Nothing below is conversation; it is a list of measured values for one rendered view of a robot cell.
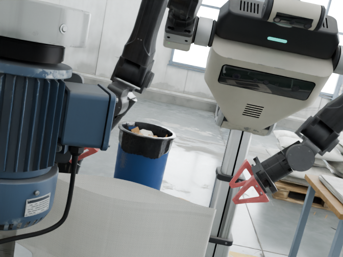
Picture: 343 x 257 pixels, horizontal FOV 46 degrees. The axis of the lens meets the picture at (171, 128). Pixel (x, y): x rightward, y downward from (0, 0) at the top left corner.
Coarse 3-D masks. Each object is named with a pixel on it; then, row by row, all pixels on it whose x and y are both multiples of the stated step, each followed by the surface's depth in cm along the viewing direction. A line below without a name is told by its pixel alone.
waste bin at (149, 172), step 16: (128, 128) 344; (144, 128) 352; (160, 128) 349; (128, 144) 313; (144, 144) 308; (160, 144) 312; (128, 160) 316; (144, 160) 313; (160, 160) 319; (128, 176) 318; (144, 176) 317; (160, 176) 327
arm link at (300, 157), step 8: (304, 136) 90; (296, 144) 90; (304, 144) 85; (312, 144) 86; (336, 144) 92; (288, 152) 86; (296, 152) 86; (304, 152) 85; (312, 152) 85; (320, 152) 92; (288, 160) 86; (296, 160) 86; (304, 160) 85; (312, 160) 85; (296, 168) 86; (304, 168) 85
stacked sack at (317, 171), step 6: (312, 168) 421; (318, 168) 428; (324, 168) 434; (288, 174) 413; (294, 174) 411; (300, 174) 411; (312, 174) 411; (318, 174) 412; (324, 174) 413; (330, 174) 417
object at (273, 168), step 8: (280, 152) 96; (256, 160) 100; (264, 160) 97; (272, 160) 94; (280, 160) 93; (264, 168) 94; (272, 168) 94; (280, 168) 93; (264, 176) 92; (272, 176) 94; (280, 176) 94; (272, 184) 92; (272, 192) 92
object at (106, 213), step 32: (64, 192) 96; (96, 192) 104; (128, 192) 105; (160, 192) 102; (64, 224) 97; (96, 224) 94; (128, 224) 94; (160, 224) 96; (192, 224) 98; (32, 256) 100; (64, 256) 98; (96, 256) 96; (128, 256) 96; (160, 256) 98; (192, 256) 100
